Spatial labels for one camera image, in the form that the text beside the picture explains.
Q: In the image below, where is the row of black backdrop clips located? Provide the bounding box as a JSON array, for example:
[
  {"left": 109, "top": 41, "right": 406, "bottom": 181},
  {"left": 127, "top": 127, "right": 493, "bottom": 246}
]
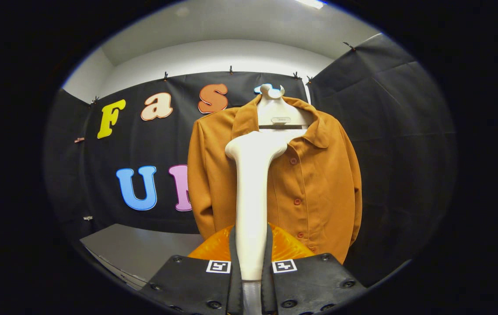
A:
[{"left": 91, "top": 42, "right": 357, "bottom": 105}]

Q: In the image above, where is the orange button-up shirt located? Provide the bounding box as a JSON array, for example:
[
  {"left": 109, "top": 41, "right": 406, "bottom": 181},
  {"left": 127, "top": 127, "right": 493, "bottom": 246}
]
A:
[{"left": 187, "top": 94, "right": 363, "bottom": 264}]

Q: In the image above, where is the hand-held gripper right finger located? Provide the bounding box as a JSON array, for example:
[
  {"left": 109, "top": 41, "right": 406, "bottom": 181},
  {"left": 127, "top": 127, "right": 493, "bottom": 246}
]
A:
[{"left": 261, "top": 223, "right": 368, "bottom": 315}]

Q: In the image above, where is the white steamer hose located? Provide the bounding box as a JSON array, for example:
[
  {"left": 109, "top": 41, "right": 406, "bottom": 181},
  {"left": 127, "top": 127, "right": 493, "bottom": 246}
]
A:
[{"left": 242, "top": 280, "right": 263, "bottom": 315}]

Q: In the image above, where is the grey cabinet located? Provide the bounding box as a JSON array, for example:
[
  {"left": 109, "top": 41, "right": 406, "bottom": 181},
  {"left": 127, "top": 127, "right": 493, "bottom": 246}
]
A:
[{"left": 79, "top": 223, "right": 206, "bottom": 290}]

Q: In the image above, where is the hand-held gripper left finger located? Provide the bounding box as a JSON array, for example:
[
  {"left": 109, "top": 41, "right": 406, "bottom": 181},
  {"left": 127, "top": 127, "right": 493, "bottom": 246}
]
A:
[{"left": 139, "top": 224, "right": 244, "bottom": 315}]

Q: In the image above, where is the white clothes hanger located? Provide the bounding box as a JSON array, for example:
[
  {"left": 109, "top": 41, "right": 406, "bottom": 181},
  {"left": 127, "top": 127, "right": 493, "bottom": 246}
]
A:
[{"left": 256, "top": 83, "right": 313, "bottom": 132}]

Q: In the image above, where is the white garment steamer head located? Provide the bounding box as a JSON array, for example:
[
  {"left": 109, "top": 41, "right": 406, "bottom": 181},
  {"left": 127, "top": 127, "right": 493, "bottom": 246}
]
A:
[{"left": 225, "top": 130, "right": 288, "bottom": 281}]

